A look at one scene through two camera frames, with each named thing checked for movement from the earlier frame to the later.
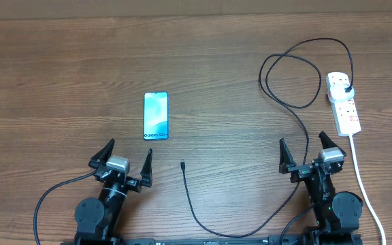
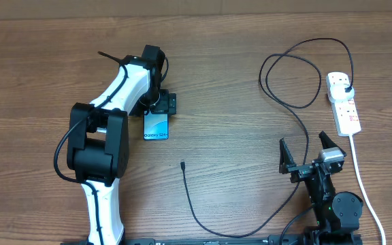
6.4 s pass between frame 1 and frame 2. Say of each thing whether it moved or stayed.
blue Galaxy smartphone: stayed
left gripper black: moved
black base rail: stayed
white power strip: stayed
